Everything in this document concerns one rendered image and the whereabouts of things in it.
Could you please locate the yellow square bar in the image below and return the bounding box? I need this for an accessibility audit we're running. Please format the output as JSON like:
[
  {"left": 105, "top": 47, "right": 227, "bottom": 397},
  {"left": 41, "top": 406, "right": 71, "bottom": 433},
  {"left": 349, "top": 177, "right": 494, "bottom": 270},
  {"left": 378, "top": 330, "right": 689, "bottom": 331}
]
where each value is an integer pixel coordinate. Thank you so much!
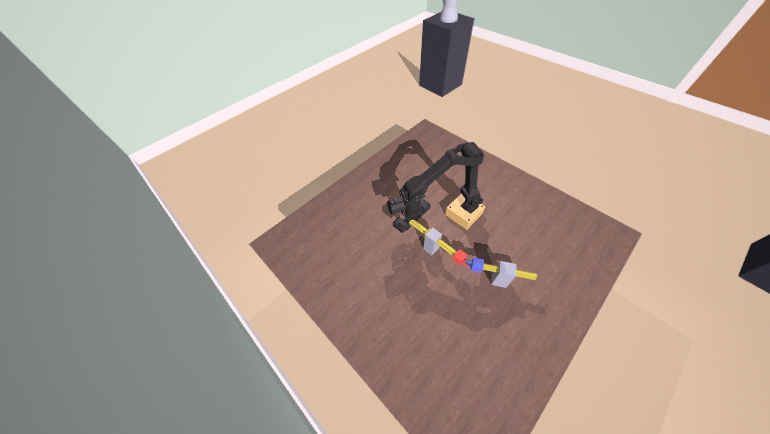
[{"left": 409, "top": 220, "right": 457, "bottom": 256}]

